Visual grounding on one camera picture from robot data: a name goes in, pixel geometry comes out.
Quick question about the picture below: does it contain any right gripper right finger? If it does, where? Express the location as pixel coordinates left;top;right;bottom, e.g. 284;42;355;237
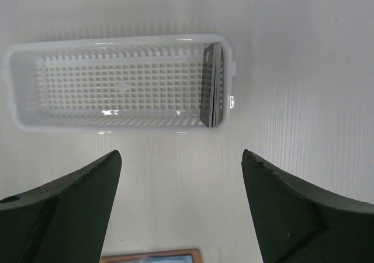
241;150;373;262

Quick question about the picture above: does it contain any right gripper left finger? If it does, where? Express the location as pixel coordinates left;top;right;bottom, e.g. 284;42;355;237
1;150;122;262

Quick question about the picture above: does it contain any white plastic basket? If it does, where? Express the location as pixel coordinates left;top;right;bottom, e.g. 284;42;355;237
3;34;236;134

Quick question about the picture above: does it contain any brown leather card holder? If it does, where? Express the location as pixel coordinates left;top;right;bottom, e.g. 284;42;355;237
100;248;203;263

